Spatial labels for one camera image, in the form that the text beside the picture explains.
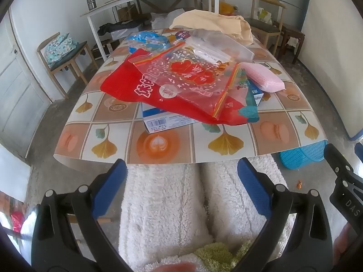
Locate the wooden chair with dark seat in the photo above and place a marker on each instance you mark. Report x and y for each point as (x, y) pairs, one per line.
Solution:
(71, 53)
(262, 26)

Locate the metal canister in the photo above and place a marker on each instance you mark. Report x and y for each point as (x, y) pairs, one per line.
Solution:
(91, 2)

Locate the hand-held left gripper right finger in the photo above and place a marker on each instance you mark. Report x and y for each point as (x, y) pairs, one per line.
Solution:
(255, 187)

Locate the orange peel scrap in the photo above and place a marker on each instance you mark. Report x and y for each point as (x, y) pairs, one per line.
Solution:
(298, 184)

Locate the dark wooden stool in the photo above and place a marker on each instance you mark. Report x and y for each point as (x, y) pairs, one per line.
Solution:
(292, 32)

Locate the clear plastic bag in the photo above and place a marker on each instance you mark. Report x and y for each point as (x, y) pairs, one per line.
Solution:
(215, 41)

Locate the round purple lid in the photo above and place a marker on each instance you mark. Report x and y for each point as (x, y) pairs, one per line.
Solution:
(183, 34)

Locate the white side table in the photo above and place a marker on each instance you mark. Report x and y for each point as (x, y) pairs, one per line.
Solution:
(93, 25)

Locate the white and blue box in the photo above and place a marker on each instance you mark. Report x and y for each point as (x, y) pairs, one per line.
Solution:
(158, 121)

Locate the patterned tablecloth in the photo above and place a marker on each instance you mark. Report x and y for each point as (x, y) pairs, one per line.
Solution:
(158, 144)

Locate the small red bag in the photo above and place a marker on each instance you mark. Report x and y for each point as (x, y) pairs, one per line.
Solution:
(17, 221)

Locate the blue plastic bag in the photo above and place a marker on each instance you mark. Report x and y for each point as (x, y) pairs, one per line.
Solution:
(147, 39)

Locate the white printed plastic bag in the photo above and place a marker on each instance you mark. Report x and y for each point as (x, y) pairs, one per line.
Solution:
(265, 16)

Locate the pink sponge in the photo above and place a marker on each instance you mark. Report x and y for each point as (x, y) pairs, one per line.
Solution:
(263, 78)

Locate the black cloth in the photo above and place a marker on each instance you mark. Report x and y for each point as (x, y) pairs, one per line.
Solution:
(119, 27)

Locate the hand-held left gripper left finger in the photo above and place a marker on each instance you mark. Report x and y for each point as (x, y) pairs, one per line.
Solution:
(113, 187)

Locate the clear red-printed zip bag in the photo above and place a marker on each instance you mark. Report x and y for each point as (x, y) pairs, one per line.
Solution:
(192, 90)

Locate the person's right hand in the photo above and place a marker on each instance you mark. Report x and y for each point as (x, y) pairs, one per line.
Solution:
(347, 243)

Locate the green fleece garment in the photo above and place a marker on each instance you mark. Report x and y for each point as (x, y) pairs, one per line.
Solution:
(215, 253)

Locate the white rag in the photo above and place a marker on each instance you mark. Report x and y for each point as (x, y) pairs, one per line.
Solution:
(291, 42)

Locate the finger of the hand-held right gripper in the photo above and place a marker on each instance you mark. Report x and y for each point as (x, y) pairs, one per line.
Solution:
(334, 158)
(359, 148)

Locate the cardboard box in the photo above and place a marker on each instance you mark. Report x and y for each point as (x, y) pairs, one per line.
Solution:
(127, 12)

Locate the blue plastic basket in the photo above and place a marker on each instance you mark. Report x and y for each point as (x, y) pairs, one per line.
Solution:
(300, 155)

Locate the white door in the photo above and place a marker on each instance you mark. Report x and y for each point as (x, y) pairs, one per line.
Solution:
(19, 90)

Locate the floral cushion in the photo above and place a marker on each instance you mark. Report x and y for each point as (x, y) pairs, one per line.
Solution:
(61, 48)

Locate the yellow bag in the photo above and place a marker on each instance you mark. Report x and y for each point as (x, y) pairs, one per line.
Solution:
(227, 8)

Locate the red plastic bag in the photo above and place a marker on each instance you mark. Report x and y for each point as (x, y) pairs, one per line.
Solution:
(122, 82)

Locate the cream cloth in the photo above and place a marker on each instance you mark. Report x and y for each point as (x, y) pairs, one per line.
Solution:
(209, 19)

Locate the white mattress with blue edge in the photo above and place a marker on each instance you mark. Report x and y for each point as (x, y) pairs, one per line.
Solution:
(334, 48)

